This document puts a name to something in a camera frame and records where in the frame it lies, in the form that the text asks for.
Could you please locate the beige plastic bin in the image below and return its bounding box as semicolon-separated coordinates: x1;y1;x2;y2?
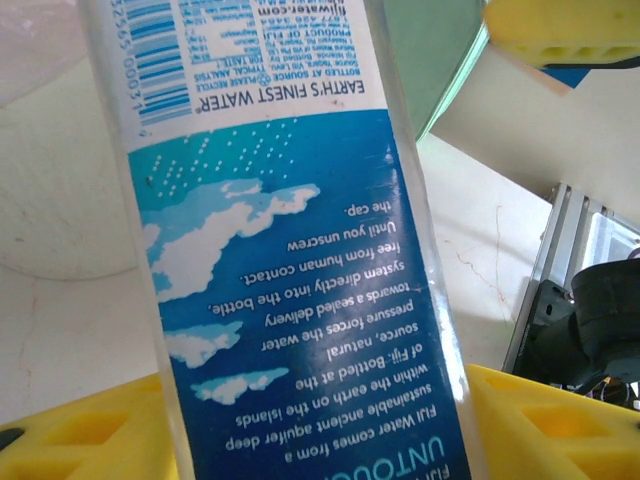
0;0;149;279

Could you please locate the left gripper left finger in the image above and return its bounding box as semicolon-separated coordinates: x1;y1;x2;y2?
0;374;179;480

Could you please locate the square Fiji water bottle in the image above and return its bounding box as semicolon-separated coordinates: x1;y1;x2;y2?
79;0;489;480

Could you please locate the wide aluminium base rail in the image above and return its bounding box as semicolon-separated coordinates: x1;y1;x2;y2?
502;182;640;376

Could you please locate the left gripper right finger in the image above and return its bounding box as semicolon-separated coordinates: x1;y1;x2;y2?
464;364;640;480

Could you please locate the translucent pink bin liner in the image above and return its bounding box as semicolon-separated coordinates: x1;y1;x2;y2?
0;0;94;109

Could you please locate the mint green zip case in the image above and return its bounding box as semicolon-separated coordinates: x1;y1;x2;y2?
382;0;494;144

